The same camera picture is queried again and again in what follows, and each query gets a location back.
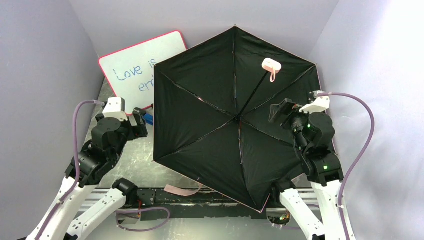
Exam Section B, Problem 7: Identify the pink and black folding umbrella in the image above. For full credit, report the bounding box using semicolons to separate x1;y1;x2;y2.
153;26;321;212

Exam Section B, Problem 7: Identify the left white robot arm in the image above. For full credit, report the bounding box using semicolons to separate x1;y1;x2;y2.
27;107;148;240

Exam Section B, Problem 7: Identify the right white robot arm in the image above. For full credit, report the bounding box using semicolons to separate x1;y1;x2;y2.
268;98;356;240

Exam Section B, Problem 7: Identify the blue stapler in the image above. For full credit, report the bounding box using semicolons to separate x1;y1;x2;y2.
143;113;154;126

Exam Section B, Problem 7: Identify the pink framed whiteboard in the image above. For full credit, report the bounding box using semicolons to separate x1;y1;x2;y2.
98;30;187;115

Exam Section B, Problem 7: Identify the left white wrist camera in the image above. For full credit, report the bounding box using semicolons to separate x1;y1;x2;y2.
102;97;127;122

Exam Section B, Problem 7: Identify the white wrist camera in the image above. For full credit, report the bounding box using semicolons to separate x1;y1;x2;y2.
102;97;127;122
299;90;330;114

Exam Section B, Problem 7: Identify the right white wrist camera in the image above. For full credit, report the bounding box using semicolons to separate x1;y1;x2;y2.
299;90;330;114

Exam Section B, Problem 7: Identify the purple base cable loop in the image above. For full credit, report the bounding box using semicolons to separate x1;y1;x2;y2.
115;206;171;233

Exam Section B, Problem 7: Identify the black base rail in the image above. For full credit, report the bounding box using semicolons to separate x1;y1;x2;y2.
123;188;286;220

